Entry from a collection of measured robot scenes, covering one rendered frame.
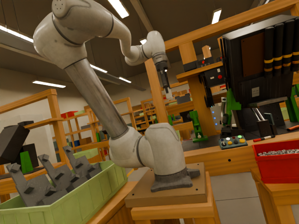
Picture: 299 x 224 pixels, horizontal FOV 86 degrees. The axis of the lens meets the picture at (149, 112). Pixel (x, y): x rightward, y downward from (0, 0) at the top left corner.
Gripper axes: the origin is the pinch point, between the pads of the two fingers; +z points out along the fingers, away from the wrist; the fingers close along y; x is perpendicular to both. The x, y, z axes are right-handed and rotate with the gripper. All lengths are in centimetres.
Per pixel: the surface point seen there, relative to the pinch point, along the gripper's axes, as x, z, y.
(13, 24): -392, -329, -229
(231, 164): 26, 51, -5
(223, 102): 36, 14, -38
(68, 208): -48, 41, 46
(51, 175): -75, 30, 27
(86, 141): -405, 37, -428
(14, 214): -69, 38, 52
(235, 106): 41, 18, -29
